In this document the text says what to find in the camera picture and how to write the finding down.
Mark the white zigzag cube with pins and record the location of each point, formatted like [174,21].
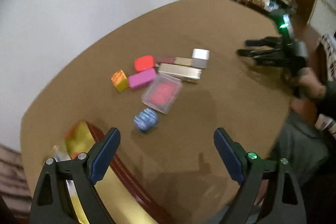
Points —
[200,58]

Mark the silver textured lighter case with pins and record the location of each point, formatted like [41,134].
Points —
[185,73]

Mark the blue patterned ball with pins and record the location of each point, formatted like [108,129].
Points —
[146,120]

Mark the gold and red lipstick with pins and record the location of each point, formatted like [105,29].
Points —
[173,60]

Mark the clear plastic case red card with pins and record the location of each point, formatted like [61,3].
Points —
[162,93]

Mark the red rounded square tape measure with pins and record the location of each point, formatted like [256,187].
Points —
[144,63]

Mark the yellow striped cube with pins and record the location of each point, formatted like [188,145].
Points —
[120,81]

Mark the pink rectangular block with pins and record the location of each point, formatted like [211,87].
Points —
[142,78]

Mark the person right hand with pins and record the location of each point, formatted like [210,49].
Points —
[304,84]

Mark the red gold toffee tin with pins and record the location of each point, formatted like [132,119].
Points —
[123,196]

